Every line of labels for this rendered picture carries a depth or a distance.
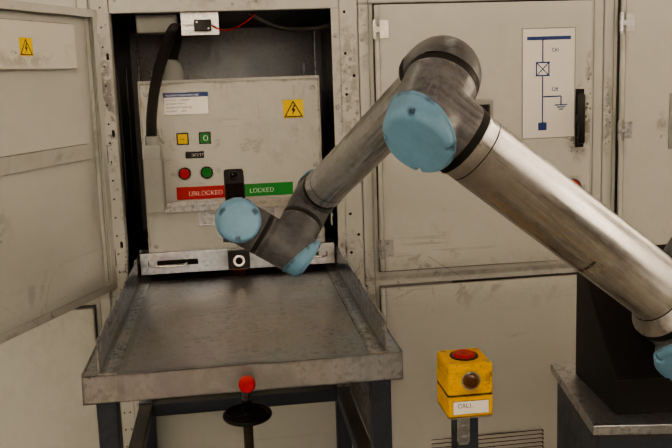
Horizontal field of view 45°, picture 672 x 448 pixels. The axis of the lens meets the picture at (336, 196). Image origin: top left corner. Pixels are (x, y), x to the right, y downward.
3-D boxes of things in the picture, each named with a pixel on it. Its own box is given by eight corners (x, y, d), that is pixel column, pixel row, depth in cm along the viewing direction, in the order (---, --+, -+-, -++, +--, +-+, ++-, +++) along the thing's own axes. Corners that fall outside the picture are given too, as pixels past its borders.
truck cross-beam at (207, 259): (335, 263, 229) (334, 242, 228) (141, 275, 222) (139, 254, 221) (332, 259, 234) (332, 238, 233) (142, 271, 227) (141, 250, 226)
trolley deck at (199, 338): (403, 378, 161) (402, 350, 160) (83, 405, 153) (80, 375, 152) (351, 290, 227) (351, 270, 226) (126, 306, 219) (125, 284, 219)
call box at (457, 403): (493, 417, 140) (493, 361, 138) (448, 421, 139) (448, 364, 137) (479, 399, 147) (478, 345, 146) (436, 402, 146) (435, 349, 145)
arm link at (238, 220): (249, 253, 162) (205, 229, 161) (248, 250, 174) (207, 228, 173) (272, 213, 163) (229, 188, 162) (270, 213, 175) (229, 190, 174)
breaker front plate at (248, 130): (324, 248, 228) (318, 77, 221) (150, 258, 222) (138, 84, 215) (324, 247, 230) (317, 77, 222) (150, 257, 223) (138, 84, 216)
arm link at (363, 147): (454, -9, 127) (292, 176, 182) (430, 41, 120) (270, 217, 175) (512, 33, 129) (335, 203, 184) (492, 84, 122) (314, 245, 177)
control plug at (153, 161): (165, 212, 211) (160, 145, 208) (146, 213, 210) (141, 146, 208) (167, 207, 218) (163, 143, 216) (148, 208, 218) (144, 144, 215)
